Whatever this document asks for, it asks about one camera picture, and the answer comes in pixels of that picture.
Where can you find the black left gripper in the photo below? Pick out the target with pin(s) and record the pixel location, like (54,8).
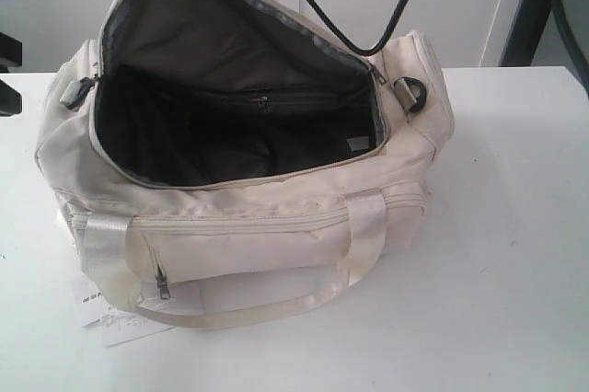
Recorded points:
(11,56)

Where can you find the cream fabric duffel bag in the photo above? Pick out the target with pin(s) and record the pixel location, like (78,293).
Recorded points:
(221,163)

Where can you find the white brand hang tag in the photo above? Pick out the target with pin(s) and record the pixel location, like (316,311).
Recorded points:
(90,305)

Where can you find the white printed paper tag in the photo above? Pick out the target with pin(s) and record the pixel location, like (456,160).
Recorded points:
(120,328)

